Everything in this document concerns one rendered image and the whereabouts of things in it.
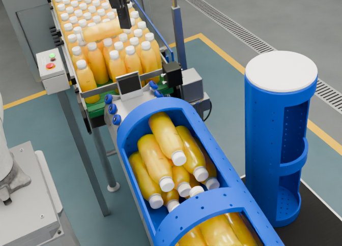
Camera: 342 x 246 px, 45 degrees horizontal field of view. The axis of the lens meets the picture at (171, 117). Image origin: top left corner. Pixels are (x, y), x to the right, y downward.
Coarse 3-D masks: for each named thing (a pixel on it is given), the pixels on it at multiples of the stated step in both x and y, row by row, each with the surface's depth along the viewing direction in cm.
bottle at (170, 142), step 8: (160, 112) 129; (152, 120) 128; (160, 120) 126; (168, 120) 126; (152, 128) 127; (160, 128) 123; (168, 128) 123; (160, 136) 122; (168, 136) 120; (176, 136) 120; (160, 144) 121; (168, 144) 118; (176, 144) 118; (168, 152) 118; (176, 152) 117
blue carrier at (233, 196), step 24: (144, 120) 130; (192, 120) 121; (120, 144) 127; (216, 144) 118; (216, 168) 128; (216, 192) 97; (240, 192) 100; (144, 216) 109; (168, 216) 98; (192, 216) 94; (264, 216) 99; (168, 240) 95; (264, 240) 88
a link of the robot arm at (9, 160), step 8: (0, 120) 128; (0, 128) 124; (0, 136) 121; (0, 144) 120; (0, 152) 120; (8, 152) 125; (0, 160) 120; (8, 160) 124; (0, 168) 121; (8, 168) 124; (0, 176) 122
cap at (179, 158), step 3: (177, 153) 116; (180, 153) 116; (183, 153) 117; (174, 156) 116; (177, 156) 116; (180, 156) 115; (183, 156) 116; (174, 159) 116; (177, 159) 116; (180, 159) 116; (183, 159) 117; (174, 162) 116; (177, 162) 116; (180, 162) 117; (183, 162) 117; (177, 165) 117; (180, 165) 118
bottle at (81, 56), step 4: (80, 52) 184; (72, 56) 185; (76, 56) 184; (80, 56) 184; (84, 56) 185; (72, 60) 185; (76, 60) 184; (76, 64) 185; (88, 64) 188; (76, 68) 186; (76, 72) 188
